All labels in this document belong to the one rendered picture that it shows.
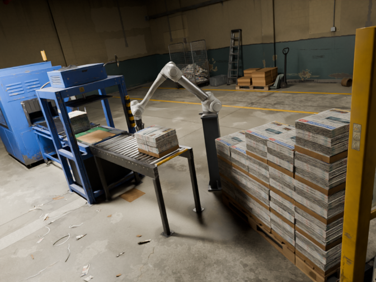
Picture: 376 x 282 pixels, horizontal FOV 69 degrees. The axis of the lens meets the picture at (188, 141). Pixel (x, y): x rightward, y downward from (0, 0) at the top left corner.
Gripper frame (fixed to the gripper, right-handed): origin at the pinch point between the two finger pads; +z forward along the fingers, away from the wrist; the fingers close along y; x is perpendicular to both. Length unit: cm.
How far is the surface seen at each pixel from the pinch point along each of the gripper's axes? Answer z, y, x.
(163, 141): -2.3, -6.2, -45.8
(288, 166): 2, 8, -173
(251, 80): 66, 604, 239
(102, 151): 15, -32, 41
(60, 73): -79, -35, 90
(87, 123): 4, 5, 151
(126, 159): 13.6, -32.4, -10.4
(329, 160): -16, -4, -205
